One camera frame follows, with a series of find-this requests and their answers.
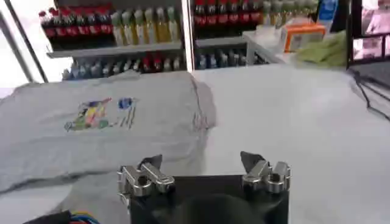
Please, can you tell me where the coloured wire bundle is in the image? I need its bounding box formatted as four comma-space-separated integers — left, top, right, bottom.
69, 211, 101, 224

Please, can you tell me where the black metal rack frame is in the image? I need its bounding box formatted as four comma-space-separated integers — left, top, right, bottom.
346, 0, 390, 122

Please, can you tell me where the grey slanted pole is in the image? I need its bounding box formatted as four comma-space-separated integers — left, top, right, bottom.
0, 0, 49, 83

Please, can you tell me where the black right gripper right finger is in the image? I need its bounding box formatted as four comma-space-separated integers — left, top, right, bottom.
239, 150, 292, 194

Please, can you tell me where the green cloth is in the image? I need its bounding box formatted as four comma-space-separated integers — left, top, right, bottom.
294, 30, 348, 68

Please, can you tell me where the grey printed t-shirt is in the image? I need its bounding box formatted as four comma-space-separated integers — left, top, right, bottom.
0, 70, 217, 224

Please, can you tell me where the shelf rack with bottles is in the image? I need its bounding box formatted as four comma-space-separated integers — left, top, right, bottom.
38, 0, 319, 82

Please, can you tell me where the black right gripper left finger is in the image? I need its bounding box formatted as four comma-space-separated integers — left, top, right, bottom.
117, 154, 176, 198

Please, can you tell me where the orange and white box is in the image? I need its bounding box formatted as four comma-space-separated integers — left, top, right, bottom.
280, 23, 327, 53

